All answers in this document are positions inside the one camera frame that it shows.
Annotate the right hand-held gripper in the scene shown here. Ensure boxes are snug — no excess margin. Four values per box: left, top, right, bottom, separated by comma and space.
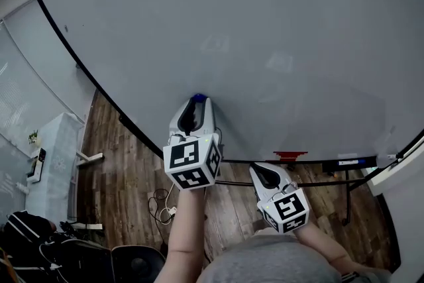
249, 162, 311, 235

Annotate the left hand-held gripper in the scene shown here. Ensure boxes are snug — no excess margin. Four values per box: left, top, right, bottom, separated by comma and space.
162, 97, 223, 192

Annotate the person's right forearm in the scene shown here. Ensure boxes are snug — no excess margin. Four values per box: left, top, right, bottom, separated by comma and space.
293, 223, 352, 276

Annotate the person's left forearm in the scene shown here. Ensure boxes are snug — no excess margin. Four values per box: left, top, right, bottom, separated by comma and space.
154, 188, 208, 283

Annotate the person's grey shirt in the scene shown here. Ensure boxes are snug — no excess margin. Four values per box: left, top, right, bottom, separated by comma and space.
197, 234, 394, 283

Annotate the white mobile whiteboard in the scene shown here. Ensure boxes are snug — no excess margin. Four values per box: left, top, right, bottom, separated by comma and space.
28, 0, 424, 226

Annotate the person's black wrist band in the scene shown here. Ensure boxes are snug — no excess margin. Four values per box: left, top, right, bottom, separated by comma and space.
340, 270, 361, 282

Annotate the table with pale blue cloth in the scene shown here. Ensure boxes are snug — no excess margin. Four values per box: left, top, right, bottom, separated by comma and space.
25, 111, 105, 231

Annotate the black round-backed chair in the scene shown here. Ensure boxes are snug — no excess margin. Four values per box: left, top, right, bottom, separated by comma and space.
111, 244, 166, 283

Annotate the small flower pot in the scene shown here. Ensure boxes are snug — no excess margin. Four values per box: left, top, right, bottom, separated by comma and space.
28, 129, 42, 147

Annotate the white box device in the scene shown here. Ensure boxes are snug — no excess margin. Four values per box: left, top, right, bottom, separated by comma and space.
26, 148, 47, 184

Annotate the black floor cable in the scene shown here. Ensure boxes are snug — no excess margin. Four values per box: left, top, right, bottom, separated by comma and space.
148, 188, 173, 226

